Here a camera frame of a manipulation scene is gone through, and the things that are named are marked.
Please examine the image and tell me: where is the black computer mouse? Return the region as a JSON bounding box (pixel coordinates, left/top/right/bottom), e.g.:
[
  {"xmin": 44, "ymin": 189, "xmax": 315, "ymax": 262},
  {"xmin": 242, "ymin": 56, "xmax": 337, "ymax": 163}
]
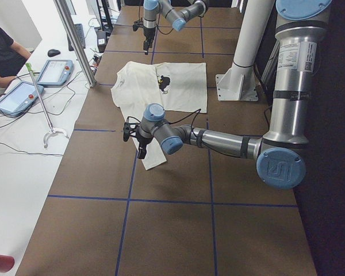
[{"xmin": 47, "ymin": 49, "xmax": 61, "ymax": 58}]

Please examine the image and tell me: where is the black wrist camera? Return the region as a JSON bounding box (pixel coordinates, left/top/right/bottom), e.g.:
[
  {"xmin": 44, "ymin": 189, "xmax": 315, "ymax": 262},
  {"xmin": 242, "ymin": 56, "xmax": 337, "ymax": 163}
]
[
  {"xmin": 132, "ymin": 18, "xmax": 144, "ymax": 32},
  {"xmin": 123, "ymin": 122, "xmax": 139, "ymax": 142}
]

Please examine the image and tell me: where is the red cylinder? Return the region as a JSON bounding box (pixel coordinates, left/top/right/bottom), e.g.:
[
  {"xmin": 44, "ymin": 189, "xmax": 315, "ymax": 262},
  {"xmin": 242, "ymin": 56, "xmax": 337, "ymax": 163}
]
[{"xmin": 0, "ymin": 255, "xmax": 15, "ymax": 273}]

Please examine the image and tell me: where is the white post with base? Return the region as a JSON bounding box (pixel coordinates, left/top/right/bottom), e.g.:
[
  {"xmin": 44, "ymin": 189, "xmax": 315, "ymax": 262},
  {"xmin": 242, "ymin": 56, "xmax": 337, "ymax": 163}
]
[{"xmin": 216, "ymin": 0, "xmax": 275, "ymax": 101}]

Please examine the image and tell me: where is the far blue teach pendant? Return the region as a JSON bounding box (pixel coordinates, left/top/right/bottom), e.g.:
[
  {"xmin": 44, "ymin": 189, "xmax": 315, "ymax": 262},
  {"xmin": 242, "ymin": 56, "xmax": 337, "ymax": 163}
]
[{"xmin": 36, "ymin": 60, "xmax": 74, "ymax": 87}]

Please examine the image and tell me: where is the aluminium frame post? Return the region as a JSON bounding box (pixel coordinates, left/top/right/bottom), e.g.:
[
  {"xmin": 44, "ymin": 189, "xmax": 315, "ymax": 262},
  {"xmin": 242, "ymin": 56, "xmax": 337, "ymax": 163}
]
[{"xmin": 54, "ymin": 0, "xmax": 96, "ymax": 87}]

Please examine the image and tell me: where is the near blue teach pendant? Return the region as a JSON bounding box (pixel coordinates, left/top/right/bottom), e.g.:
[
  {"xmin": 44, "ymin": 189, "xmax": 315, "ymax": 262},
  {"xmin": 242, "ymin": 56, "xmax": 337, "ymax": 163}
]
[{"xmin": 0, "ymin": 81, "xmax": 38, "ymax": 117}]

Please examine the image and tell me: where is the person in black shirt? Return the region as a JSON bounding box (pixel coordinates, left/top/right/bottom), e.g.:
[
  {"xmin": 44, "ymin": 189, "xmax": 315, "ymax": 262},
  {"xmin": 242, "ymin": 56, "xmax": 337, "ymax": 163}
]
[{"xmin": 0, "ymin": 27, "xmax": 31, "ymax": 88}]

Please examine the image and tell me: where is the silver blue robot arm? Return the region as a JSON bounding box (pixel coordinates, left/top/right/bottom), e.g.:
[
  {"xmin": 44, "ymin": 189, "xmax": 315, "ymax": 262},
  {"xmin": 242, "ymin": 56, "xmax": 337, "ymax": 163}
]
[
  {"xmin": 141, "ymin": 0, "xmax": 209, "ymax": 55},
  {"xmin": 134, "ymin": 1, "xmax": 331, "ymax": 189}
]

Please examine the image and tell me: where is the blue teach pendant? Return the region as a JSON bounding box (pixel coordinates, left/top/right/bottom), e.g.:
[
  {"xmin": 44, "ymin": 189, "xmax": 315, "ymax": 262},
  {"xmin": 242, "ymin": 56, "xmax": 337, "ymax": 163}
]
[
  {"xmin": 36, "ymin": 60, "xmax": 74, "ymax": 87},
  {"xmin": 0, "ymin": 81, "xmax": 38, "ymax": 117}
]

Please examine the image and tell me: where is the cream long-sleeve printed shirt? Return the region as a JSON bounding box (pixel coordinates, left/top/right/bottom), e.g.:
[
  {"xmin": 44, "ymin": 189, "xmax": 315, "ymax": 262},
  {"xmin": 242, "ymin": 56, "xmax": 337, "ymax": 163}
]
[{"xmin": 111, "ymin": 62, "xmax": 207, "ymax": 170}]

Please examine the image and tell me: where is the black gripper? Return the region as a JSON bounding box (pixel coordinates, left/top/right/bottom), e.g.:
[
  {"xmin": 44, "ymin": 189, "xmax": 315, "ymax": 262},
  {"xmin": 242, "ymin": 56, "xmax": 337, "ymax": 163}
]
[
  {"xmin": 137, "ymin": 136, "xmax": 153, "ymax": 159},
  {"xmin": 143, "ymin": 28, "xmax": 155, "ymax": 55}
]

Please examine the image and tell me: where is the black keyboard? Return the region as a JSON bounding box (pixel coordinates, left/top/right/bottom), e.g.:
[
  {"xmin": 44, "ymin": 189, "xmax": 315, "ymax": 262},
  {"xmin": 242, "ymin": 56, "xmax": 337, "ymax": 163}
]
[{"xmin": 67, "ymin": 24, "xmax": 86, "ymax": 51}]

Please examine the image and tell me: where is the metal reacher grabber stick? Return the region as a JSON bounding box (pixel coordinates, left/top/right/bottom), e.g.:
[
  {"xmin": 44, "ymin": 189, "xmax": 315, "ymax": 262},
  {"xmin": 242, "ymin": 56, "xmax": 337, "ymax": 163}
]
[{"xmin": 25, "ymin": 63, "xmax": 69, "ymax": 148}]

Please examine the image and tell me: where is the black box with label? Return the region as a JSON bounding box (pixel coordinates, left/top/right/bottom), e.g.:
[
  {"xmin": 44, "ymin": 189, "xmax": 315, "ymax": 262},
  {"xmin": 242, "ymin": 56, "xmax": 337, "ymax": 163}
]
[{"xmin": 96, "ymin": 30, "xmax": 108, "ymax": 53}]

